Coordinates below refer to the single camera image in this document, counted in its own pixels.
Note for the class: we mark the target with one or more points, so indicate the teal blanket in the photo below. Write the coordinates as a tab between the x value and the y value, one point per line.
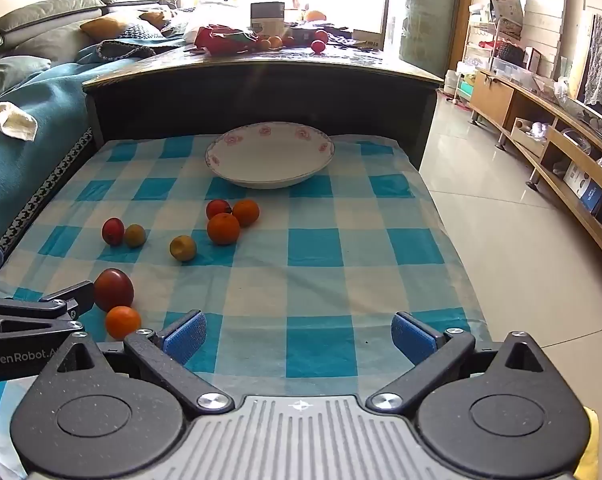
41	125

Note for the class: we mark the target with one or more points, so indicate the dark coffee table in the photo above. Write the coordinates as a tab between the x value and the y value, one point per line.
261	91

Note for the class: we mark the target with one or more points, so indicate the dark patterned pillow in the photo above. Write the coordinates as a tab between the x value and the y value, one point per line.
138	31

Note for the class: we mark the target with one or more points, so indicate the blue white checkered tablecloth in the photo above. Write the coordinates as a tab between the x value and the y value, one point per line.
311	260

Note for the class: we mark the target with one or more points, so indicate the large dark red plum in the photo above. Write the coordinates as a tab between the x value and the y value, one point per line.
113	289

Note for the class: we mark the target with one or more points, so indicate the small orange tangerine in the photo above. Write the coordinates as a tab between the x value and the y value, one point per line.
223	229
246	212
123	322
276	42

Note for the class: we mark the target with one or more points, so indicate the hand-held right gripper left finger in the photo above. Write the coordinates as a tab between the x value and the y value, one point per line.
185	336

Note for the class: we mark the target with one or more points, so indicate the printed cardboard box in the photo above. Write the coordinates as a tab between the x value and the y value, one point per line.
505	4

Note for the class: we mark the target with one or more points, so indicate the large orange fruit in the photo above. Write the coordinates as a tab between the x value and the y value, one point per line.
314	15

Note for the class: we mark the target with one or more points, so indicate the dark and white carton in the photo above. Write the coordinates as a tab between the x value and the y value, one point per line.
267	17

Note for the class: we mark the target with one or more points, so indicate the red tomato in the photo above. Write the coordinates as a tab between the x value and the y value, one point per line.
317	46
321	36

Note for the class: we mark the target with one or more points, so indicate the grey pillow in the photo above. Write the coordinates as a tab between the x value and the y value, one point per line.
8	76

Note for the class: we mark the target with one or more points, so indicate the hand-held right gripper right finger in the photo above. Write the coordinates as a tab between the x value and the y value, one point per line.
412	338

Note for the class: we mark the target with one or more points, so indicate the grey green sofa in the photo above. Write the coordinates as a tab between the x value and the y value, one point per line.
46	22

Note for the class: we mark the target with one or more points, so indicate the teal storage bin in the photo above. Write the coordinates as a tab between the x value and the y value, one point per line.
464	87

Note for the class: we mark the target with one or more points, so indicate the cream cloth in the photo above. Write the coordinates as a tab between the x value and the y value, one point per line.
11	116

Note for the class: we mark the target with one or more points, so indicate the red plastic bag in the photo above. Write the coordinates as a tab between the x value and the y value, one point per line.
226	39

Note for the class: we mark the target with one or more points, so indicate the blue white box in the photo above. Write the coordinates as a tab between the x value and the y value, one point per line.
585	186

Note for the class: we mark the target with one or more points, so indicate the flat white box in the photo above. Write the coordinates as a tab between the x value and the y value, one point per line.
368	39

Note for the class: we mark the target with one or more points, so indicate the wooden tv cabinet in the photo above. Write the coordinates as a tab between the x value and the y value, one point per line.
541	125

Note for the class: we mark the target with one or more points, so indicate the yellow plum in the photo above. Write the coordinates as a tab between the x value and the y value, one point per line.
182	248
135	235
264	44

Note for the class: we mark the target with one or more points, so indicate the white floral plate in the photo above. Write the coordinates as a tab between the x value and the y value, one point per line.
268	160

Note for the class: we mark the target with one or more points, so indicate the mustard yellow pillow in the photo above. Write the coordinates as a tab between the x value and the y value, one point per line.
155	17
106	26

